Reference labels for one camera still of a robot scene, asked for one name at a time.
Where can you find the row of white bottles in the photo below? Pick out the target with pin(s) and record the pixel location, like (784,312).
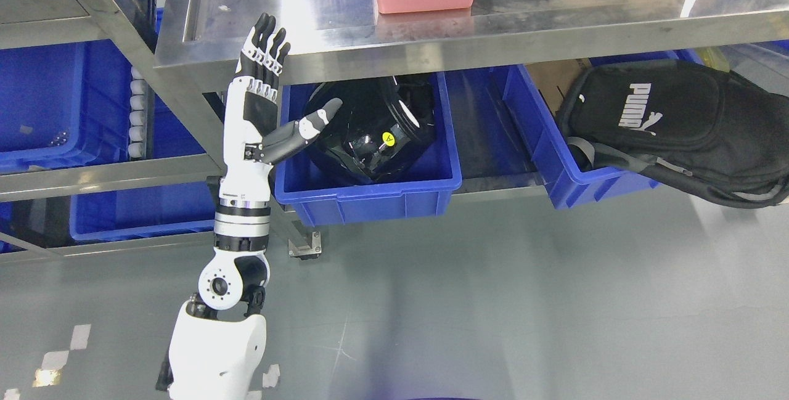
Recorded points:
(139,103)

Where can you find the blue bin lower left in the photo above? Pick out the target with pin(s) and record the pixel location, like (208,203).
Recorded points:
(142,213)

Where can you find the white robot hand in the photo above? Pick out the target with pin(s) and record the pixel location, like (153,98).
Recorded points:
(250,119)

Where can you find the steel shelf rack left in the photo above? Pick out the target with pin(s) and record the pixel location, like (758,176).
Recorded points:
(185,132)

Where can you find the cardboard piece in bin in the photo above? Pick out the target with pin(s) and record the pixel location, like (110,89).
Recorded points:
(554,78)

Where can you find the stainless steel table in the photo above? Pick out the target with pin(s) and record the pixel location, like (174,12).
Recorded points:
(340,40)

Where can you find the black glossy helmet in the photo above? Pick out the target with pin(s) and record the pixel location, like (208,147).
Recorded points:
(383,127)

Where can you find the blue bin with helmet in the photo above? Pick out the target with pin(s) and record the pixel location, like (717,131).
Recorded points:
(425,189)

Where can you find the blue bin under backpack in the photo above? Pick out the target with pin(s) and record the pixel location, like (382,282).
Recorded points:
(566,184)

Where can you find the black Puma backpack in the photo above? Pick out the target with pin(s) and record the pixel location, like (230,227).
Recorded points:
(709,133)

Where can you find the blue bin upper left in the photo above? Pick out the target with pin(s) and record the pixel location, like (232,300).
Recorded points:
(64,106)

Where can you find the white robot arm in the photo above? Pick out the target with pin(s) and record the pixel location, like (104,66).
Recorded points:
(220,334)

